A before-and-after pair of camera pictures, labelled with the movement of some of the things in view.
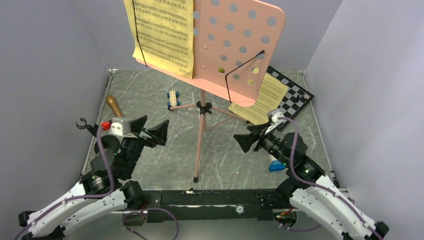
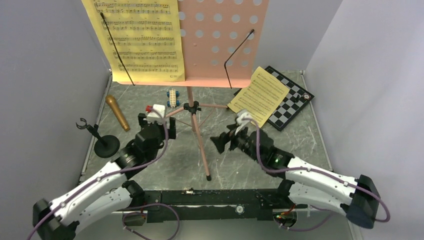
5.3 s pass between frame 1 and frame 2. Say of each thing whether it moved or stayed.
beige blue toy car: stayed
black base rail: stayed
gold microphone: stayed
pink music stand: moved
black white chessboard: stayed
